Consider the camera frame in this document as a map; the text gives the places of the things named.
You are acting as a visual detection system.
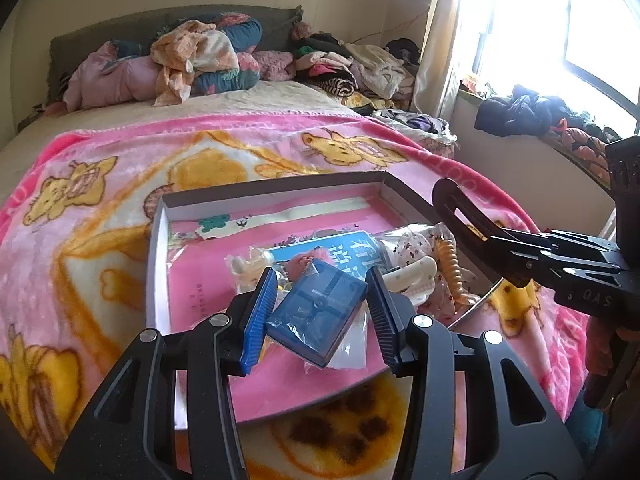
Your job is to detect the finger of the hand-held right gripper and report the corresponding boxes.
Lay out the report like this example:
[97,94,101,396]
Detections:
[431,176,553,263]
[492,252,556,292]

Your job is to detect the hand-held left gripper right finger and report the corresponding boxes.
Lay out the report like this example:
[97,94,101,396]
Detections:
[364,266,587,480]

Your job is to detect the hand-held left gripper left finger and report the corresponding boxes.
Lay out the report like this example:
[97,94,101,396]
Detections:
[55,266,281,480]

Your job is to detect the blue transparent plastic box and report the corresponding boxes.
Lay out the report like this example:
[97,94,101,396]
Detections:
[264,261,369,369]

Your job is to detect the orange spiral hair tie bag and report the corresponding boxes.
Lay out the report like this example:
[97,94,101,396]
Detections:
[432,225,483,311]

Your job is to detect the grey cardboard box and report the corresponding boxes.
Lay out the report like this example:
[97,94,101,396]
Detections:
[145,170,503,433]

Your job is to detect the dotted scrunchies in clear bag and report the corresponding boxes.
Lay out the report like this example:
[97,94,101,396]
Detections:
[377,222,443,273]

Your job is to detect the white bead clip in bag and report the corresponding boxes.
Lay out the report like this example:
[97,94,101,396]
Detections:
[224,244,277,293]

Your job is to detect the white dotted hair clip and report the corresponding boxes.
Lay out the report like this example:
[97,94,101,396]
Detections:
[387,255,439,295]

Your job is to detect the blue printed card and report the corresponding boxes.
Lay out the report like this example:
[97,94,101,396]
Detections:
[270,230,397,281]

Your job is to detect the floral bag of clothes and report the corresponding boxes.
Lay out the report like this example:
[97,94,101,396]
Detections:
[369,106,459,153]

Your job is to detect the dark jacket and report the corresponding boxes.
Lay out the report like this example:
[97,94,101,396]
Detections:
[474,84,572,139]

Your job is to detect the orange cloth on windowsill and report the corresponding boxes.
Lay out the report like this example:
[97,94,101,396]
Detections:
[544,119,622,173]

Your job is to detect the pile of clothes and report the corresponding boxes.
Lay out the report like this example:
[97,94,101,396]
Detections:
[289,21,422,112]

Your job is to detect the cream curtain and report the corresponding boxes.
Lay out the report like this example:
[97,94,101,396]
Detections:
[409,0,502,122]

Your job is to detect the pink bear printed blanket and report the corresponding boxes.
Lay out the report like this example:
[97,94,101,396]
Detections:
[0,111,593,480]

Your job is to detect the window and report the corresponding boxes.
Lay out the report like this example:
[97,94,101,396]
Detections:
[469,0,640,137]

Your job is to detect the bed with beige sheet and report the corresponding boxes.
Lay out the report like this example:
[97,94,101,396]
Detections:
[0,80,383,161]

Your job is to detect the pink floral garment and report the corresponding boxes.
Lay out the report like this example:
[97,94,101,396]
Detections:
[234,49,297,84]

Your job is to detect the teal floral pillow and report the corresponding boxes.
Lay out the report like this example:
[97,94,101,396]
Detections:
[191,66,262,97]
[214,11,264,54]

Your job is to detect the orange patterned cloth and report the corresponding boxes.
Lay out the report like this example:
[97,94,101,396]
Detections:
[149,19,242,109]

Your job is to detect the pink quilt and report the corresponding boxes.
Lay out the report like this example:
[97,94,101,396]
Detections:
[61,41,162,112]

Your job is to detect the pile of bedding and pillows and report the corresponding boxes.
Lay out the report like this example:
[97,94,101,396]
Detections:
[46,5,304,107]

